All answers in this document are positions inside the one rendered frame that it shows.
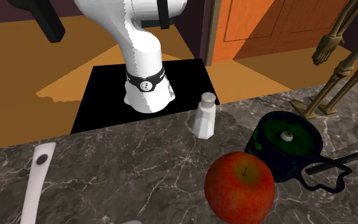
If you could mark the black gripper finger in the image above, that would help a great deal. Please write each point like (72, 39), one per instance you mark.
(47, 23)

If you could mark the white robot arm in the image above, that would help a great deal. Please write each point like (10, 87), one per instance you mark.
(143, 65)

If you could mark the black robot stand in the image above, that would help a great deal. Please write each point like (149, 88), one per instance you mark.
(104, 102)

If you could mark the white salt shaker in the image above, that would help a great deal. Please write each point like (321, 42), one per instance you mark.
(204, 122)

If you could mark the orange wooden door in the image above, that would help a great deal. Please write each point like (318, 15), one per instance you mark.
(259, 28)

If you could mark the red apple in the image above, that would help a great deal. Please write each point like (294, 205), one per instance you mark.
(239, 192)

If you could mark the black green eyeball mug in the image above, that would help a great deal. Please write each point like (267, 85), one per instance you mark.
(285, 155)

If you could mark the brass human figure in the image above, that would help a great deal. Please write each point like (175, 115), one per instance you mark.
(327, 46)

